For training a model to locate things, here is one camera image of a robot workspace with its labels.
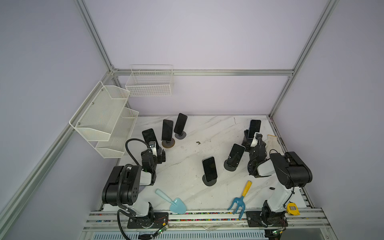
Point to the phone on grey round stand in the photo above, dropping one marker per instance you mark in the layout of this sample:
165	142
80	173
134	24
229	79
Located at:
180	124

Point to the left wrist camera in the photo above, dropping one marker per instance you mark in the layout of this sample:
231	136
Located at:
153	147

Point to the white work glove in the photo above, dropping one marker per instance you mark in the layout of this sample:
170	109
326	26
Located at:
273	146

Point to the phone on wooden-base stand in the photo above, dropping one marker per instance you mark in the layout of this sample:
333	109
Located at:
167	130

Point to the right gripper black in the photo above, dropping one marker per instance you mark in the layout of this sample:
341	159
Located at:
263	145

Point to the white mesh two-tier shelf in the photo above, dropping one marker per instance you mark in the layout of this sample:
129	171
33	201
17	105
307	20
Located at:
105	121

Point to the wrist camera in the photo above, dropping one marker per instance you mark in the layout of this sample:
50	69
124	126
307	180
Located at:
153	147
257	138

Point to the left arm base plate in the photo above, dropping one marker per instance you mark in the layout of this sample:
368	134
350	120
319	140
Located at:
151	221

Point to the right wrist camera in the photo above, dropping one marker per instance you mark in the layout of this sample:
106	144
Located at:
257	138

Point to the teal garden trowel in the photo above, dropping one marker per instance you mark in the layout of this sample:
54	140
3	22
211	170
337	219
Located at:
177	205

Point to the white wire basket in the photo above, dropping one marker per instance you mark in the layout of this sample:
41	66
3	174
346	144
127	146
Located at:
151	80

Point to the phone from stand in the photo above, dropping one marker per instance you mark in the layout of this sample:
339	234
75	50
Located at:
210	170
254	127
235	155

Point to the blue yellow garden fork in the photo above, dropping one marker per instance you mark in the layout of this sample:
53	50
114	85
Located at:
240	201

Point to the aluminium front rail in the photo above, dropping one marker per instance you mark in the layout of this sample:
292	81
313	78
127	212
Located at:
209	221

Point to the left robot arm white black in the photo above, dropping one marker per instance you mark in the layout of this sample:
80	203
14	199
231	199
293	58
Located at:
123	185

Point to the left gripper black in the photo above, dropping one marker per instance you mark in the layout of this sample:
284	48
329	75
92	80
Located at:
159	159

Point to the dark round stand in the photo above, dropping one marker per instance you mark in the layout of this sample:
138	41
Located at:
209	180
228	166

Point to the black folding phone stand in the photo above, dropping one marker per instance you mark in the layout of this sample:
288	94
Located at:
247	140

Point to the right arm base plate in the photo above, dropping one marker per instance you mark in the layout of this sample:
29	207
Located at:
266	220

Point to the grey round phone stand back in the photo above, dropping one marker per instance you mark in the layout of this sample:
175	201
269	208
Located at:
181	136

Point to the yellow tape measure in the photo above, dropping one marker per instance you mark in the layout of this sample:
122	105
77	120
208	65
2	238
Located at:
292	209

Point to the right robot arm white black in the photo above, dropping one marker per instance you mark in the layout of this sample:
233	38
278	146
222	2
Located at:
290	170

